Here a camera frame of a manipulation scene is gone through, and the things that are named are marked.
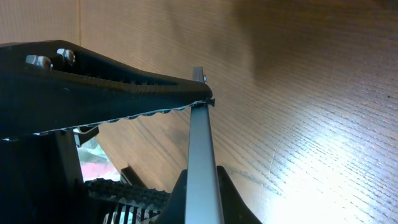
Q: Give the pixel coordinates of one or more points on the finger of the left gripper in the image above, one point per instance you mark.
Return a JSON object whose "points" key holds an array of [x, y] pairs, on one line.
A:
{"points": [[57, 85]]}

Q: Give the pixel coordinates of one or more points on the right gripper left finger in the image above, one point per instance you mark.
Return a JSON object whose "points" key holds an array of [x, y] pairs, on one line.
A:
{"points": [[133, 195]]}

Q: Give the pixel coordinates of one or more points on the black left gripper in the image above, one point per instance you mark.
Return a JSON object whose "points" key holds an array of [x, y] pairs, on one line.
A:
{"points": [[42, 182]]}

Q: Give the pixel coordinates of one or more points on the Galaxy S25 smartphone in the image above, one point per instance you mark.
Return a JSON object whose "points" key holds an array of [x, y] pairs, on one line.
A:
{"points": [[203, 200]]}

